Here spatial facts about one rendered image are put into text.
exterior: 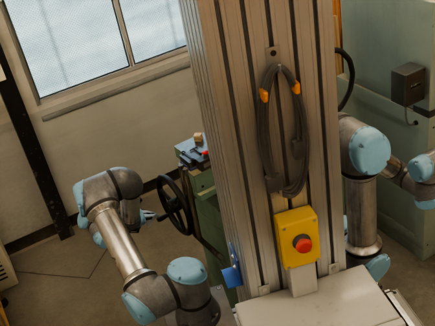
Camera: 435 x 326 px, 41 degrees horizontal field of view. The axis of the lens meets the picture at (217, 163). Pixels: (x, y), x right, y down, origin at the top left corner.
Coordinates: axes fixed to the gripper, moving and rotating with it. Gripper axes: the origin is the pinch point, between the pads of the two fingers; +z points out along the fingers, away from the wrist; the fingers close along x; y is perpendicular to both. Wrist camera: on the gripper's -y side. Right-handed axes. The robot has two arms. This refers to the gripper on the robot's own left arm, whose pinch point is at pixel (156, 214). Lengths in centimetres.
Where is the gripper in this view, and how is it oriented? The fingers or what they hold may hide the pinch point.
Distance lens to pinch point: 257.2
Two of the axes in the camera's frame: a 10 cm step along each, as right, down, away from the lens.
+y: -2.7, 9.1, 3.0
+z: 8.0, 0.4, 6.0
